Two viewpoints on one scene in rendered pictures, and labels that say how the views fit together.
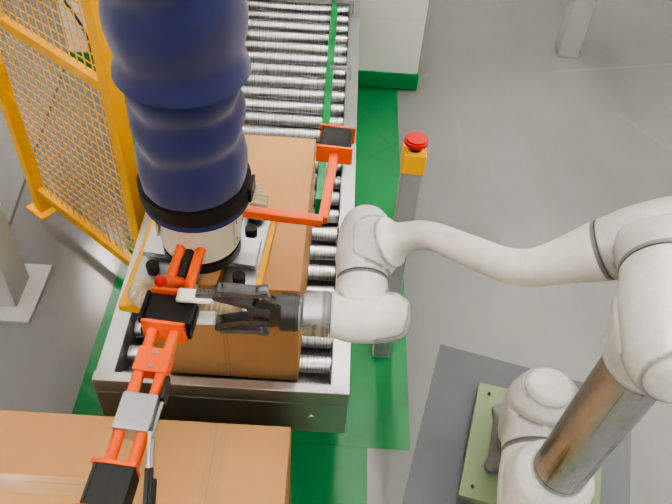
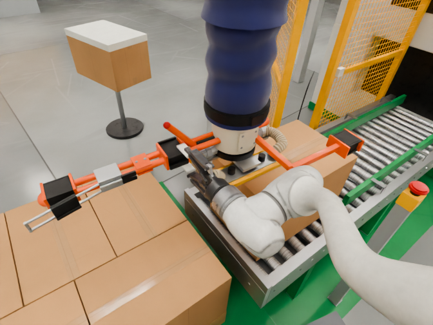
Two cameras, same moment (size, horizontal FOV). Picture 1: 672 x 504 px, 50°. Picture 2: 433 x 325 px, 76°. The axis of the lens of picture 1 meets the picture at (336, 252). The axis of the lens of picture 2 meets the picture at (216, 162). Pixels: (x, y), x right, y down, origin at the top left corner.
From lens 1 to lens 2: 0.81 m
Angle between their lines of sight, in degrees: 38
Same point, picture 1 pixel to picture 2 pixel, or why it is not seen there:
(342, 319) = (231, 213)
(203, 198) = (220, 102)
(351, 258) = (272, 186)
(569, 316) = not seen: outside the picture
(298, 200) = not seen: hidden behind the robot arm
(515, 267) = (347, 258)
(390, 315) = (258, 233)
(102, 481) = (58, 184)
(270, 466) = (205, 283)
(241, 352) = not seen: hidden behind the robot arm
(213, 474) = (183, 263)
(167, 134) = (212, 48)
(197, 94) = (224, 17)
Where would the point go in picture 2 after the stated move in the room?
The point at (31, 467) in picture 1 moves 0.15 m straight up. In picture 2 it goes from (140, 202) to (136, 184)
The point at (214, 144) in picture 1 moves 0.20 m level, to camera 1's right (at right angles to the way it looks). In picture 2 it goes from (230, 65) to (283, 96)
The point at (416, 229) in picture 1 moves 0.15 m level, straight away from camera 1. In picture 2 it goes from (320, 192) to (366, 174)
